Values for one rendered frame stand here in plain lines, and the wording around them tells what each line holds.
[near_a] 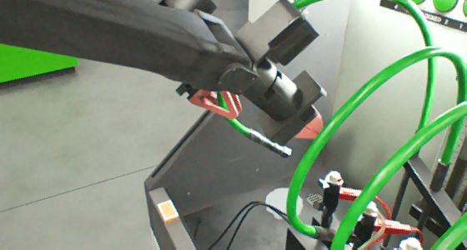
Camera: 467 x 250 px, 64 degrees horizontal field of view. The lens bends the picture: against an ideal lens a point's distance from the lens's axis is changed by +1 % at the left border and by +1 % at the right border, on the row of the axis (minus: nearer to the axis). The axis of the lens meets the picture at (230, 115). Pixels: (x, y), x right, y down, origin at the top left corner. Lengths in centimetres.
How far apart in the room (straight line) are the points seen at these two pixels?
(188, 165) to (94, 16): 64
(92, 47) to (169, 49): 7
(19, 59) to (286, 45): 347
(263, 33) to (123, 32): 18
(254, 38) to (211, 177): 57
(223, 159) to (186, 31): 62
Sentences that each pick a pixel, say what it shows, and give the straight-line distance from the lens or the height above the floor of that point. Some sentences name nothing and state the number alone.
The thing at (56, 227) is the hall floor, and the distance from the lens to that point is 229.
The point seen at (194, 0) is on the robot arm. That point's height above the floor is 140.
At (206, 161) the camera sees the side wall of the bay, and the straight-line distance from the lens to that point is 92.
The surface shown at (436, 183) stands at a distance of 74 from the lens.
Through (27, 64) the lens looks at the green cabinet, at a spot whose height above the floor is 19.
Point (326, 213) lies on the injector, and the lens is 72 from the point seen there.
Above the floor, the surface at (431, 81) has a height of 127.
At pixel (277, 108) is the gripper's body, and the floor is 130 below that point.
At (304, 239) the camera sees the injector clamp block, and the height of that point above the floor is 98.
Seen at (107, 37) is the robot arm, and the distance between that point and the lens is 32.
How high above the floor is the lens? 155
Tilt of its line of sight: 31 degrees down
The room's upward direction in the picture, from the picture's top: straight up
